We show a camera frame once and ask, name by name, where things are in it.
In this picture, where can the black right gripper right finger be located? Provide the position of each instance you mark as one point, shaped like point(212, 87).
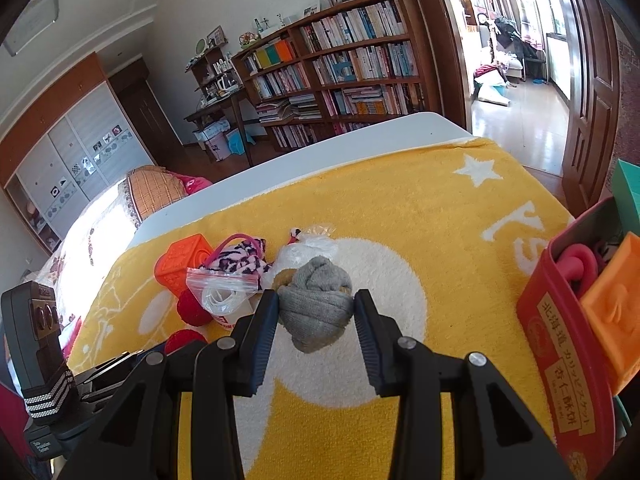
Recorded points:
point(399, 365)

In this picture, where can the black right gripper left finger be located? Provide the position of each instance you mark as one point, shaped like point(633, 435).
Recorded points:
point(231, 366)

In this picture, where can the red pompom ball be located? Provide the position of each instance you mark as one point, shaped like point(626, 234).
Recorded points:
point(182, 338)
point(190, 310)

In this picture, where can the grey sock ball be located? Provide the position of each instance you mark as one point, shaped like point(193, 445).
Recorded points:
point(316, 305)

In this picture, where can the clear plastic bag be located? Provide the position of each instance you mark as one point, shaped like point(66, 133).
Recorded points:
point(304, 244)

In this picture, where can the light orange rubber block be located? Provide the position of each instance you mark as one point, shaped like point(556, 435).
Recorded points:
point(612, 308)

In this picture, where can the pink foam knot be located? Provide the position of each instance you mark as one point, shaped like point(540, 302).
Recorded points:
point(578, 266)

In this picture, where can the teal box tray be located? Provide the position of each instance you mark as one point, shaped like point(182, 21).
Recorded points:
point(626, 193)

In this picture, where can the white bottle in bag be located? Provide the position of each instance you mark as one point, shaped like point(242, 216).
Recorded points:
point(225, 296)

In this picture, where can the dark orange rubber block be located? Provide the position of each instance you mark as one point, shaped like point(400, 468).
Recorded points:
point(181, 255)

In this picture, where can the red biscuit tin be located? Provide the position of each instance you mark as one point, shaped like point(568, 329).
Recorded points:
point(570, 359)

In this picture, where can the orange plaid pillow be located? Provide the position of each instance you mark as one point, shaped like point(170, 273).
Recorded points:
point(148, 189)

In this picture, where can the white wardrobe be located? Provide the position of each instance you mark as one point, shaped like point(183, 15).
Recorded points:
point(90, 148)

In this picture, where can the wooden desk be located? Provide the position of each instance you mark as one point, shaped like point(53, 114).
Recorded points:
point(202, 118)

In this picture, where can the wooden door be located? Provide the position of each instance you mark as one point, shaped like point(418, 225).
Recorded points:
point(594, 101)

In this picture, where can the wooden bookshelf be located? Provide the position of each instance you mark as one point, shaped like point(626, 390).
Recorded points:
point(353, 65)

